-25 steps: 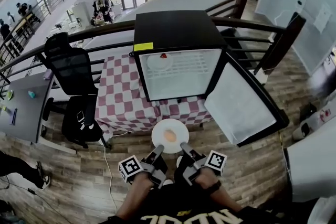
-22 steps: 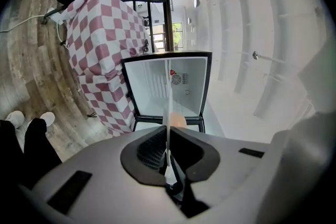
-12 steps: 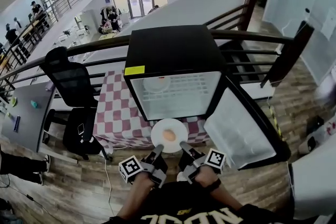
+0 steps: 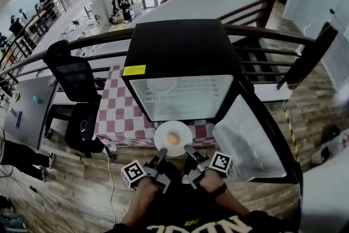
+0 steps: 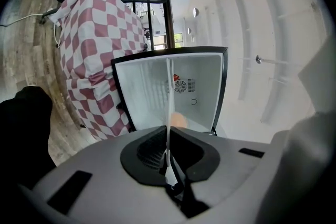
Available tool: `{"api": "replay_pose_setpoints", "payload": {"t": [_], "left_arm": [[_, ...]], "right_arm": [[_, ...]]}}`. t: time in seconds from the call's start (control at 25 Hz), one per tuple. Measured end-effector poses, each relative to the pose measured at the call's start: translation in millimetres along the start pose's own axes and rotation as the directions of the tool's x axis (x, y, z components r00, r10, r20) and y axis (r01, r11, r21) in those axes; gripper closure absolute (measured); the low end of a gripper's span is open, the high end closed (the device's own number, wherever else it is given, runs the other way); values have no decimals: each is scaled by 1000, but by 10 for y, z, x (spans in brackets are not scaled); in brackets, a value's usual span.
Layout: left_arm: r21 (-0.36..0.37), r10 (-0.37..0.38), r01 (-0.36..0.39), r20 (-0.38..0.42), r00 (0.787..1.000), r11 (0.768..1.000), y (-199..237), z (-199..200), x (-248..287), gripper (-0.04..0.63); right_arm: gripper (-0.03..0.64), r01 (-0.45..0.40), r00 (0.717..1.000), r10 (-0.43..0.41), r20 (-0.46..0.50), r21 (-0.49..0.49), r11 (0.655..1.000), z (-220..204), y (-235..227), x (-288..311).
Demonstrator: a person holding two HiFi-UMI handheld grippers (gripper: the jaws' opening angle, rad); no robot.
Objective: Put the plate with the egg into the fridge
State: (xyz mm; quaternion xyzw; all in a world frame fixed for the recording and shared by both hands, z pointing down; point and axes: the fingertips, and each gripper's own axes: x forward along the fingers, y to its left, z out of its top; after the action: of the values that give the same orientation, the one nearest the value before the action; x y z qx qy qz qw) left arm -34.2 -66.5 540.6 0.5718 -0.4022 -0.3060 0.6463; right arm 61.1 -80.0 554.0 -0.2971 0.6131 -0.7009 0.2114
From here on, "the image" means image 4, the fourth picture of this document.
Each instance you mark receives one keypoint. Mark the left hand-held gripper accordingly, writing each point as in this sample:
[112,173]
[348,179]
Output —
[133,174]

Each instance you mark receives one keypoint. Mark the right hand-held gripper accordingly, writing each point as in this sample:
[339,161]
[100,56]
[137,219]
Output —
[221,163]

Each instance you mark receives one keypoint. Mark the orange round food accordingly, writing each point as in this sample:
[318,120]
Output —
[173,138]

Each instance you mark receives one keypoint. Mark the white round plate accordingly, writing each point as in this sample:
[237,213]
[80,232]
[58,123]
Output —
[163,133]

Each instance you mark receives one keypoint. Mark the black mini fridge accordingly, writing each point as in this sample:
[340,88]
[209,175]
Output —
[180,46]

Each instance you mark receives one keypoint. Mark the person's right forearm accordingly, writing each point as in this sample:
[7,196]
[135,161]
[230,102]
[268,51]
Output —
[229,202]

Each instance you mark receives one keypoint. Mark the person's left forearm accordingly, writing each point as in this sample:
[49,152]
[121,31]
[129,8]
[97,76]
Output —
[139,204]

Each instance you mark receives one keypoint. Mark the black wristband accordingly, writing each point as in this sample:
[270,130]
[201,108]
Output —
[219,189]

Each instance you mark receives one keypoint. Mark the black trousers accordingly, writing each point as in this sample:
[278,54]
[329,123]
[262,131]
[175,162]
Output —
[185,199]

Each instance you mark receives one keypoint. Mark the red white checkered tablecloth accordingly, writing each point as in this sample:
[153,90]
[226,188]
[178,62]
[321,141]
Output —
[117,112]

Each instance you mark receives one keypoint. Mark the black printed shirt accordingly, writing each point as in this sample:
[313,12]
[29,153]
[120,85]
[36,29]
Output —
[191,226]

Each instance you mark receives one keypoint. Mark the white plate with food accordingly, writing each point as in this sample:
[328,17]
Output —
[161,86]

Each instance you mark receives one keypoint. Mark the smartphone with white edge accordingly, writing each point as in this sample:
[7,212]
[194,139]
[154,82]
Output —
[83,125]

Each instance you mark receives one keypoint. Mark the yellow warning label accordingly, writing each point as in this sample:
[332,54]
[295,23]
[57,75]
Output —
[134,70]

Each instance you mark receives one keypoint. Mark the yellow black floor tape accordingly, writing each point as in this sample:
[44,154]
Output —
[291,133]

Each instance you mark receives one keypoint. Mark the black mesh office chair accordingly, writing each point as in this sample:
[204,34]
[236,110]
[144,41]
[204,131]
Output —
[73,76]

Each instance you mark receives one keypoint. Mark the pale purple pouch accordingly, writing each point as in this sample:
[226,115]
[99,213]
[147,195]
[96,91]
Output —
[52,80]

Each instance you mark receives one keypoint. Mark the teal small object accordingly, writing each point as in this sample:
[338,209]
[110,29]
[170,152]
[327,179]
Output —
[37,99]

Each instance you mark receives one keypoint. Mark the grey desk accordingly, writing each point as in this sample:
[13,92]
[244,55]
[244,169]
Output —
[30,117]

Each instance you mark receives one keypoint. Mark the yellow low table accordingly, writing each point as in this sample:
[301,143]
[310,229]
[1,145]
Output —
[118,27]

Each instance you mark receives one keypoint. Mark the black bag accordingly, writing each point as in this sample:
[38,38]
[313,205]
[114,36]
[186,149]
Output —
[330,132]

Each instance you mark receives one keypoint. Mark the white table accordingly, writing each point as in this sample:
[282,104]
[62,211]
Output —
[327,199]

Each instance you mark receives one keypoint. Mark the white plastic bag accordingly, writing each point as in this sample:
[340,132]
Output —
[338,143]

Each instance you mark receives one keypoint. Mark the dark wooden railing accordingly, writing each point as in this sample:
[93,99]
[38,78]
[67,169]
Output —
[272,32]

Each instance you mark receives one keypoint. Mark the green small dish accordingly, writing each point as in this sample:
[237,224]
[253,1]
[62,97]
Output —
[16,96]

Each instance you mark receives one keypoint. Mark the white cabinet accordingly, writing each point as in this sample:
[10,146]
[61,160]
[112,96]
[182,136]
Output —
[99,12]

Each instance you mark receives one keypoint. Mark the clothes rack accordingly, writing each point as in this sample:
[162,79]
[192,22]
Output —
[115,5]

